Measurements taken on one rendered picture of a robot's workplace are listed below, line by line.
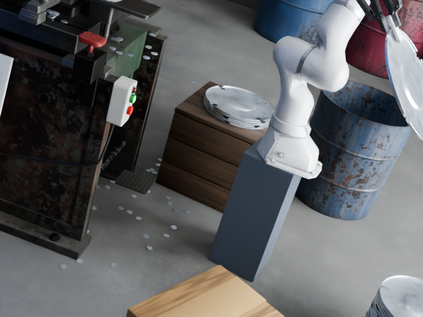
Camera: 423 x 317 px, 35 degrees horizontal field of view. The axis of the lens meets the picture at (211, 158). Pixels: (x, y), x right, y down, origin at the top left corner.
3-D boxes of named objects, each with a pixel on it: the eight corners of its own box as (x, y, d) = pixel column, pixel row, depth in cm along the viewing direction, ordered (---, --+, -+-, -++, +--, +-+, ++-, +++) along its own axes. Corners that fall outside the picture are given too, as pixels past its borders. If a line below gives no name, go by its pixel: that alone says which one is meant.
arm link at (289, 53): (267, 97, 229) (290, 28, 217) (313, 121, 221) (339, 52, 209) (249, 102, 220) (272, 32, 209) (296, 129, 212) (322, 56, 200)
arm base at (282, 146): (327, 163, 229) (341, 127, 223) (311, 184, 213) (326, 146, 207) (267, 136, 235) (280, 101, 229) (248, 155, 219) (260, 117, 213)
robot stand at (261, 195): (269, 258, 252) (309, 156, 231) (252, 282, 236) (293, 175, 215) (226, 237, 256) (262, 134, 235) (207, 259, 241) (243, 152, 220)
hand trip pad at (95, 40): (103, 62, 193) (108, 37, 189) (95, 68, 187) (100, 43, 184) (80, 54, 193) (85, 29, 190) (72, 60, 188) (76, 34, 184)
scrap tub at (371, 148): (375, 190, 323) (415, 101, 301) (372, 235, 286) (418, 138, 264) (292, 160, 327) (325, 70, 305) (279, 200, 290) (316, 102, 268)
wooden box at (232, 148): (270, 183, 301) (295, 115, 284) (243, 222, 268) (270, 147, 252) (190, 149, 309) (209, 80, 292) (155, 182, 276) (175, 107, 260)
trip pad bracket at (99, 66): (96, 108, 204) (108, 48, 194) (83, 119, 195) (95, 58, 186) (77, 101, 204) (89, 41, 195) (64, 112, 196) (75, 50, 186)
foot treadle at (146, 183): (151, 192, 249) (154, 180, 246) (142, 204, 240) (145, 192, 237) (5, 138, 254) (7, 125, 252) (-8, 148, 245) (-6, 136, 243)
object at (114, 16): (152, 43, 226) (162, 5, 220) (138, 55, 214) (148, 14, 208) (84, 19, 229) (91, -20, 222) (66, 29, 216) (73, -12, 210)
